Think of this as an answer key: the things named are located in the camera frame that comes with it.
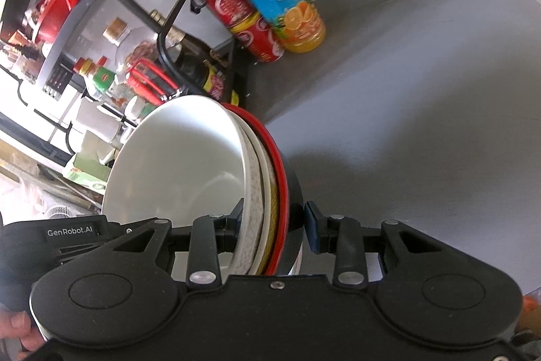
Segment cream bowl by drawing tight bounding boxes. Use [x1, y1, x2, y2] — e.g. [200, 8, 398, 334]
[240, 122, 279, 275]
[102, 95, 264, 276]

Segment green label sauce bottle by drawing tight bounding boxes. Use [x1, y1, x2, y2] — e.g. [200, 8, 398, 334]
[79, 59, 126, 108]

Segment lower red can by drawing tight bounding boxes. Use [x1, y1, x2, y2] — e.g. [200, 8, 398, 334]
[230, 12, 285, 63]

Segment red and black bowl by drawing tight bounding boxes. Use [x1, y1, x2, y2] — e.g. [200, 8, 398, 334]
[224, 104, 304, 276]

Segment green tissue box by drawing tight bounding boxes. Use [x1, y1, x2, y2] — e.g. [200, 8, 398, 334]
[62, 153, 112, 195]

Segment person's left hand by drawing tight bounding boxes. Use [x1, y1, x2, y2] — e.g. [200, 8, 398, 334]
[1, 305, 45, 360]

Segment clear red cap bottle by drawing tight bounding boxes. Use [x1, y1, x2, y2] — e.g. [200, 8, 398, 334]
[73, 58, 113, 92]

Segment red plastic basket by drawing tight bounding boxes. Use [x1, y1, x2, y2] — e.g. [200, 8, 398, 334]
[32, 0, 80, 43]

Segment black metal shelf rack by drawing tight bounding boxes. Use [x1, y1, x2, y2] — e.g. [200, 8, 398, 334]
[0, 0, 251, 159]

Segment dark brown sauce bottle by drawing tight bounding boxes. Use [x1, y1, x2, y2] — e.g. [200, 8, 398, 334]
[155, 26, 227, 101]

